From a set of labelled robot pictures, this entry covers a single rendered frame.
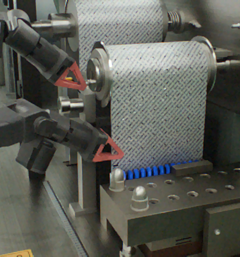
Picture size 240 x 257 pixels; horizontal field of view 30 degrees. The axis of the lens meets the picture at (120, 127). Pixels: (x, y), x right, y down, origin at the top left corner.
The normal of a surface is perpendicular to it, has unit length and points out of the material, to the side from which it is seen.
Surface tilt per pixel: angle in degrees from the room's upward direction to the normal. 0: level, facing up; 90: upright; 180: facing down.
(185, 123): 90
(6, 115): 12
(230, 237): 90
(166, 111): 90
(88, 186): 90
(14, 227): 0
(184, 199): 0
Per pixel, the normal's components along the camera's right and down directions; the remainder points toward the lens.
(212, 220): 0.36, 0.30
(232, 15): -0.93, 0.12
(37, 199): 0.00, -0.95
